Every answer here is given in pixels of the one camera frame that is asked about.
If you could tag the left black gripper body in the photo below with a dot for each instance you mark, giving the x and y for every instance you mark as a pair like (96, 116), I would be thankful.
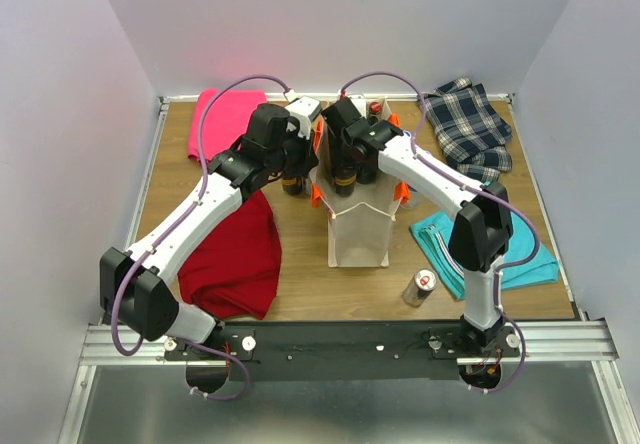
(297, 151)

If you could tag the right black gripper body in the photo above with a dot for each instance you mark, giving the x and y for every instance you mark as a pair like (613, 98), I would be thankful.
(336, 149)

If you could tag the black can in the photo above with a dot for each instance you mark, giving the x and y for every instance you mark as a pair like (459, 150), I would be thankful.
(293, 181)

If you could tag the black can front table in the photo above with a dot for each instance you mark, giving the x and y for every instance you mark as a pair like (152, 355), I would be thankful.
(344, 174)

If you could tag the beige canvas tote bag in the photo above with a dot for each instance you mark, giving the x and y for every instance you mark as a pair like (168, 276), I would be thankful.
(360, 226)

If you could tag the silver can front table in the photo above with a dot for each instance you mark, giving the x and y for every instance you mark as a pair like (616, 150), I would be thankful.
(421, 285)

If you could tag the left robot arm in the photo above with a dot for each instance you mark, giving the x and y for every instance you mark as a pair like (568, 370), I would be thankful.
(134, 283)

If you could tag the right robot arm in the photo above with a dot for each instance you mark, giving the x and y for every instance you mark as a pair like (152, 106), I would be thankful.
(482, 226)

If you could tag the pink folded cloth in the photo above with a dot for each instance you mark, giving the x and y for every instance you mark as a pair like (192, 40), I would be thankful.
(225, 122)

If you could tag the plaid navy white shirt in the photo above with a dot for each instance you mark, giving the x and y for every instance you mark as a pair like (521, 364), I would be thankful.
(471, 134)

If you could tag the red folded cloth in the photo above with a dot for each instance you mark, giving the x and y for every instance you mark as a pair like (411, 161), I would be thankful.
(235, 271)

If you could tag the teal folded shorts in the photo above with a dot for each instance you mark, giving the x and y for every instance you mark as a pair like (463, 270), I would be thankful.
(432, 236)

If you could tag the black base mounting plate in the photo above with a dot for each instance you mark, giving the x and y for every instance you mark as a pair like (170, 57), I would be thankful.
(360, 350)

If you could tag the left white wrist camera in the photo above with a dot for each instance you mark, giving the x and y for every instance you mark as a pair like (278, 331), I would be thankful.
(305, 109)

